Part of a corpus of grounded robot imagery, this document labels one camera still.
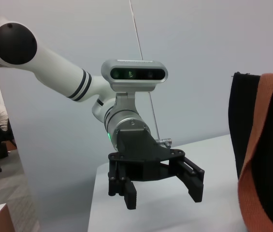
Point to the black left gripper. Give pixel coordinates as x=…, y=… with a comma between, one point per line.
x=136, y=149

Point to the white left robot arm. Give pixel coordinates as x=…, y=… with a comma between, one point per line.
x=54, y=65

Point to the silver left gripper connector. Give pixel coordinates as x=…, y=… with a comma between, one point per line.
x=165, y=142

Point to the brown cardboard box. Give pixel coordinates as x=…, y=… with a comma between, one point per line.
x=10, y=147

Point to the white desk with wooden edge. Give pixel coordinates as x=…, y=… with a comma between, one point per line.
x=1, y=220

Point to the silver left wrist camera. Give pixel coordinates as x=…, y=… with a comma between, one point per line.
x=136, y=73

